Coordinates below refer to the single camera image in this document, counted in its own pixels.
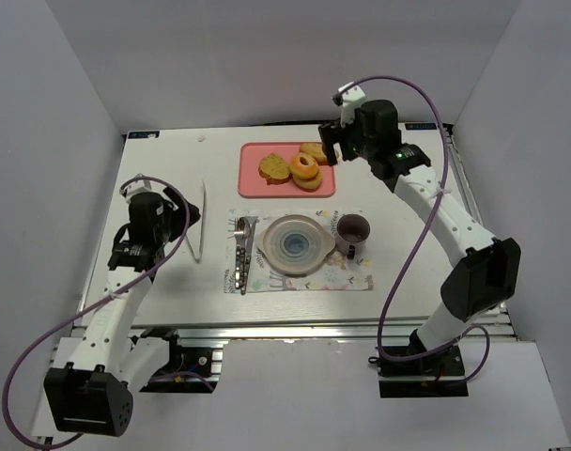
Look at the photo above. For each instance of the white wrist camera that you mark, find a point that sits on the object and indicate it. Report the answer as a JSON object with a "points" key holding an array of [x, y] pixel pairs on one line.
{"points": [[348, 98], [141, 184]]}

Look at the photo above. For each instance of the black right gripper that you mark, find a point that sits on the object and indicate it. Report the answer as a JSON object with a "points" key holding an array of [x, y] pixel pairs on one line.
{"points": [[335, 139]]}

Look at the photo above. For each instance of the metal serving tongs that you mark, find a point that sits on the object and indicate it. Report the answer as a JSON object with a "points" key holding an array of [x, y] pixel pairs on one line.
{"points": [[196, 234]]}

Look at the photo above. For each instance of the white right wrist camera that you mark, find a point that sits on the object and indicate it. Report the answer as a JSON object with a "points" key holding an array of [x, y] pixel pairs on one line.
{"points": [[348, 98]]}

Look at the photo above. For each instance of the glazed orange donut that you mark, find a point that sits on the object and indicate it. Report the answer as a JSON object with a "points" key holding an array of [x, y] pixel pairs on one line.
{"points": [[303, 166]]}

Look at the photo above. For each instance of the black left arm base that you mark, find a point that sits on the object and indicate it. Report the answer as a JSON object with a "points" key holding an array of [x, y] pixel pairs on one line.
{"points": [[190, 368]]}

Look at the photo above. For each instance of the yellow bread slice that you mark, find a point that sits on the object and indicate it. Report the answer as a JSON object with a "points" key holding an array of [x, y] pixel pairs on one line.
{"points": [[274, 169]]}

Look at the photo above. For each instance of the plain donut underneath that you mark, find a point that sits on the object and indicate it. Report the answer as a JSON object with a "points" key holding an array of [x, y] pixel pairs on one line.
{"points": [[310, 184]]}

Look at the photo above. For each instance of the purple mug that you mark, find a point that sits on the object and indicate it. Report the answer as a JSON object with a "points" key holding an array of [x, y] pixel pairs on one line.
{"points": [[352, 231]]}

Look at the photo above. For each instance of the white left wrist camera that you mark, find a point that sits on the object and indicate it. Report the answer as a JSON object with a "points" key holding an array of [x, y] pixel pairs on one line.
{"points": [[141, 184]]}

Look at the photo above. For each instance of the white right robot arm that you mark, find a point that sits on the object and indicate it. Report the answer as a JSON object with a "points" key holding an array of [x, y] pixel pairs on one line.
{"points": [[484, 268]]}

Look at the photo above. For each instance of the patterned handle knife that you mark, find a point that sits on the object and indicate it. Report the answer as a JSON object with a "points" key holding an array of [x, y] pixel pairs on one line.
{"points": [[250, 222]]}

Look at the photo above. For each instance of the oval bread roll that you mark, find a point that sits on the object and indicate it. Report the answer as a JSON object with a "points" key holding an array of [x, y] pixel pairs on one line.
{"points": [[316, 150]]}

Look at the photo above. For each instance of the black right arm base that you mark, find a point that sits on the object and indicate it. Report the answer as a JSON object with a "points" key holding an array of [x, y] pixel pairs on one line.
{"points": [[436, 376]]}

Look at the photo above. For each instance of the floral placemat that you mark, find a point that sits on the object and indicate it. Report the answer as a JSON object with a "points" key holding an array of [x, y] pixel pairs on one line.
{"points": [[336, 272]]}

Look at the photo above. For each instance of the metal fork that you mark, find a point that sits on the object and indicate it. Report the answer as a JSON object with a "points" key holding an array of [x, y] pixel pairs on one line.
{"points": [[239, 261]]}

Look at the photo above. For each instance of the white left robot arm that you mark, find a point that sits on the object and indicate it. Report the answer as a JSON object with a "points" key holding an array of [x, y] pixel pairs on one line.
{"points": [[93, 392]]}

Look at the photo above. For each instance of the pink rectangular tray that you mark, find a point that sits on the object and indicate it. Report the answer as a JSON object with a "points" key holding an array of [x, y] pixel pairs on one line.
{"points": [[252, 185]]}

